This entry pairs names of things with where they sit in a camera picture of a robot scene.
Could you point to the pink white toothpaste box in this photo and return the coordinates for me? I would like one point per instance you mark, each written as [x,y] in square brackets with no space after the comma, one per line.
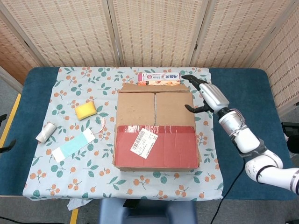
[158,76]

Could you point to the orange biscuit box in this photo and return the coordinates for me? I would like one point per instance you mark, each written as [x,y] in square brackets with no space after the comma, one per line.
[158,83]

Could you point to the yellow sponge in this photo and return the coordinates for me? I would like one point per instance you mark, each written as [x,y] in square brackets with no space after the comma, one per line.
[85,110]

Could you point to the black device at table side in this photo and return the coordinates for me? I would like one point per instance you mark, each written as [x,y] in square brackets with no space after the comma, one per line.
[290,133]

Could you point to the woven wicker folding screen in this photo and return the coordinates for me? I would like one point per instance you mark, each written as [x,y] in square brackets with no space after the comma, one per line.
[154,32]

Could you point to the blue padded seat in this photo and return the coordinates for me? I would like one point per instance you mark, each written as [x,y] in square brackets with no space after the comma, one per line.
[147,213]

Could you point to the clear plastic scrap red edge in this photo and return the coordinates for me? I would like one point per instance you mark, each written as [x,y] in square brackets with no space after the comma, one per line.
[102,126]

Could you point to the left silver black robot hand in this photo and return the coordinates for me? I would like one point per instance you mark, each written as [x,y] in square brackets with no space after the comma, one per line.
[9,145]

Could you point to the teal and white paper card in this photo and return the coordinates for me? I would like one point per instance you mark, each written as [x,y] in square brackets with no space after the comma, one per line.
[73,144]

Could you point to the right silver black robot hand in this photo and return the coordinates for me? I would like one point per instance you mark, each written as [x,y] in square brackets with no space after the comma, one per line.
[213,96]

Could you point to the brown cardboard box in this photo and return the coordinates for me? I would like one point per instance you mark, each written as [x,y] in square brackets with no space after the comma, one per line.
[168,144]

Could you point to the white paper roll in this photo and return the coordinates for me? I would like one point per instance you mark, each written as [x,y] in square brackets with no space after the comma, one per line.
[46,133]

